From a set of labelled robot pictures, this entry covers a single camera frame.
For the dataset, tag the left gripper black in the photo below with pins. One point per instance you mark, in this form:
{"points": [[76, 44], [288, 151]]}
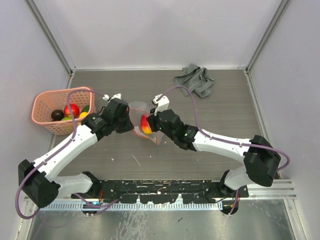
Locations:
{"points": [[128, 126]]}

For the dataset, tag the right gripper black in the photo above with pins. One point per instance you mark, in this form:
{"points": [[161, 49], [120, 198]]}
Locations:
{"points": [[152, 119]]}

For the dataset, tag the clear zip top bag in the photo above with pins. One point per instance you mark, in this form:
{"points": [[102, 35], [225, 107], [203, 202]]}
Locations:
{"points": [[138, 113]]}

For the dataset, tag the red yellow mango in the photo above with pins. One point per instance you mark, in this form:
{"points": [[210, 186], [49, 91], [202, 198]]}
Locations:
{"points": [[144, 125]]}

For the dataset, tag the yellow lemon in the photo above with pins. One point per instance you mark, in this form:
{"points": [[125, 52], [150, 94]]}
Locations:
{"points": [[82, 115]]}

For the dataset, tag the pink plastic basket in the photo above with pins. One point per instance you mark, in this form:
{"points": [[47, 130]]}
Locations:
{"points": [[46, 102]]}

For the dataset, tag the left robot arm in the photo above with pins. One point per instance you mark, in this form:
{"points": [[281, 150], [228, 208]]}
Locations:
{"points": [[40, 179]]}

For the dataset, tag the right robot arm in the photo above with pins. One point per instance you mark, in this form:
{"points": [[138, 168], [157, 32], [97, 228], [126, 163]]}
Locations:
{"points": [[259, 162]]}

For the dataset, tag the dark green fruit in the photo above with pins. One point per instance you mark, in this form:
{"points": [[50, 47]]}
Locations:
{"points": [[85, 109]]}

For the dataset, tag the red apple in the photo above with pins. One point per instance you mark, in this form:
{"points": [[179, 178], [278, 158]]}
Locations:
{"points": [[71, 109]]}

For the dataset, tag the green lime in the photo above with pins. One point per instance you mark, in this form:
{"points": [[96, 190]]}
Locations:
{"points": [[66, 118]]}

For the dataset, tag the grey crumpled cloth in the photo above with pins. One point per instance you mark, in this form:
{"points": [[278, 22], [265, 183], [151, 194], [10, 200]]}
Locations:
{"points": [[196, 79]]}

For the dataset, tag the dark brown round fruit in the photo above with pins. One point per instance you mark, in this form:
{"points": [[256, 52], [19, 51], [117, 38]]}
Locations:
{"points": [[57, 115]]}

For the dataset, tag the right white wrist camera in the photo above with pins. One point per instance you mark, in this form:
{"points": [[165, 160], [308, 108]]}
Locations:
{"points": [[161, 103]]}

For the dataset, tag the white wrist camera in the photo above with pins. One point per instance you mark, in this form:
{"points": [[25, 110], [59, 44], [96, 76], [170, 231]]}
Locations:
{"points": [[107, 97], [161, 103]]}

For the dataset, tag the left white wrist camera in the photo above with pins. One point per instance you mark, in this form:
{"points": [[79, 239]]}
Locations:
{"points": [[107, 97]]}

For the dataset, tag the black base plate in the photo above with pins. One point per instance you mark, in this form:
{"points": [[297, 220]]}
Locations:
{"points": [[159, 191]]}

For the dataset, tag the grey cable duct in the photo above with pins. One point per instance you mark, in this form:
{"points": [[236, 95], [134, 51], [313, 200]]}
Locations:
{"points": [[78, 205]]}

